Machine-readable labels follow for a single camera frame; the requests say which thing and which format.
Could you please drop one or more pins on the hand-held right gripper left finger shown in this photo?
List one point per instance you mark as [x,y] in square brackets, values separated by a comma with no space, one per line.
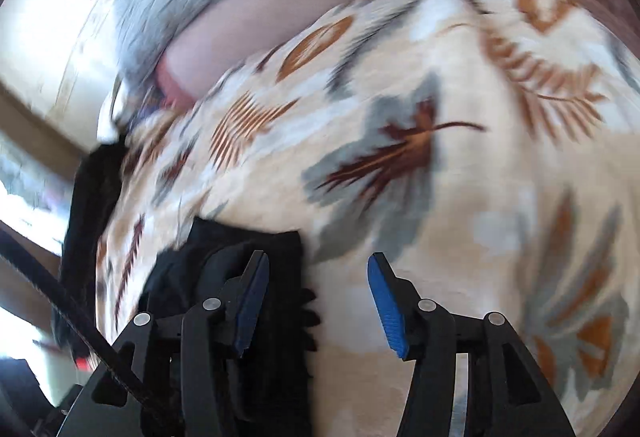
[250,309]

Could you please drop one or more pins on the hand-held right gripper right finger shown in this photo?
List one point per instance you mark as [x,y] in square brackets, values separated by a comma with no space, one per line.
[387,309]

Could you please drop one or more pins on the black pants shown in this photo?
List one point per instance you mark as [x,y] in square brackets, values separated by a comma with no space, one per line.
[282,357]

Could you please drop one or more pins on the leaf print blanket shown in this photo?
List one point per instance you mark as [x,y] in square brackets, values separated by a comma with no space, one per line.
[450,167]

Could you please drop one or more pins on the black clothing pile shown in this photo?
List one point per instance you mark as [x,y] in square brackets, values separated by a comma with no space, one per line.
[92,207]

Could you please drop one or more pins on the white pillow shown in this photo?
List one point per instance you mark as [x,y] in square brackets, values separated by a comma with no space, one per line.
[107,117]

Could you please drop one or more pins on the window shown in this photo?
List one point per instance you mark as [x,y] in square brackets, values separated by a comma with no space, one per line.
[20,197]

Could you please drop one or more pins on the pink bolster cushion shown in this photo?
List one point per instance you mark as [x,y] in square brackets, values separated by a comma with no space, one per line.
[260,32]

